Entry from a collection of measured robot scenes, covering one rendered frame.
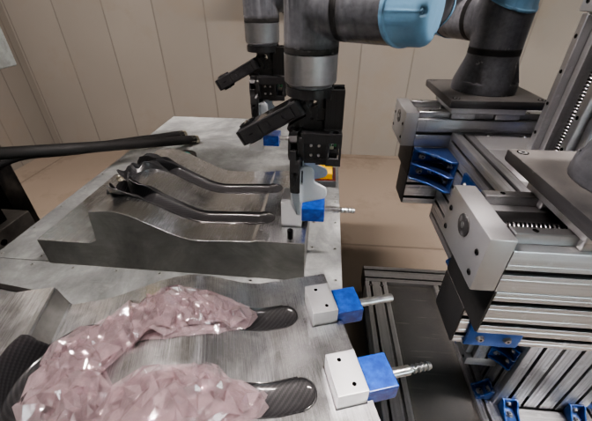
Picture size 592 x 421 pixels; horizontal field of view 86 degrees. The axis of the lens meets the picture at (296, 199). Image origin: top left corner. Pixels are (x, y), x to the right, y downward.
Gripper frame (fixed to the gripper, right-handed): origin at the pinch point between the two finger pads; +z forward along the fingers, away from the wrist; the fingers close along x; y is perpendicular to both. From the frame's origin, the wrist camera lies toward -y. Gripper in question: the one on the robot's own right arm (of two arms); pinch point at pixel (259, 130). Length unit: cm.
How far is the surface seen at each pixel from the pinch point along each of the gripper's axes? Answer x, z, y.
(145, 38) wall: 194, 0, -129
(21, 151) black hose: -13, 2, -55
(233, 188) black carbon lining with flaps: -17.3, 7.1, -3.1
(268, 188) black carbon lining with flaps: -17.2, 6.7, 4.9
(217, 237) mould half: -35.0, 6.6, -1.2
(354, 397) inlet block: -59, 8, 21
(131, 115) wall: 194, 64, -160
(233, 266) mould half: -35.9, 12.4, 1.4
